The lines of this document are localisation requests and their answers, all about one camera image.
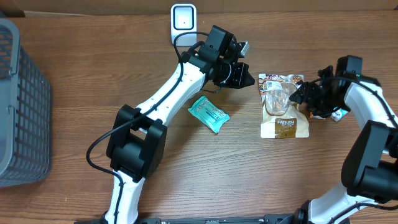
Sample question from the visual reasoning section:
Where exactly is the small teal packet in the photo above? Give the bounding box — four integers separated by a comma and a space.
331, 108, 348, 122

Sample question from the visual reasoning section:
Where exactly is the orange tissue pack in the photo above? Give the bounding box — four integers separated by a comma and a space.
309, 112, 325, 119

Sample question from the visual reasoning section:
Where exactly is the beige plastic pouch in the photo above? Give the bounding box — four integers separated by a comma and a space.
258, 73, 309, 139

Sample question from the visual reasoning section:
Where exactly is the teal wipes packet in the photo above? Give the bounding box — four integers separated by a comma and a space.
188, 96, 230, 134

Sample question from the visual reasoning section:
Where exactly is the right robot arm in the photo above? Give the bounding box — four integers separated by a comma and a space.
283, 55, 397, 223

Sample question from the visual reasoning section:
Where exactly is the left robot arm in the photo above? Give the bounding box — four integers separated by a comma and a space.
103, 26, 254, 223

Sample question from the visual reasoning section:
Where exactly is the white barcode scanner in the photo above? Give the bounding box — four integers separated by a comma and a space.
170, 3, 197, 47

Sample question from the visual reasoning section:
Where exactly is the grey plastic basket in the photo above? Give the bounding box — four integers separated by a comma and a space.
1, 19, 52, 188

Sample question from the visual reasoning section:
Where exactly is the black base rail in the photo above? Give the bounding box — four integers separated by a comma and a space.
74, 213, 351, 224

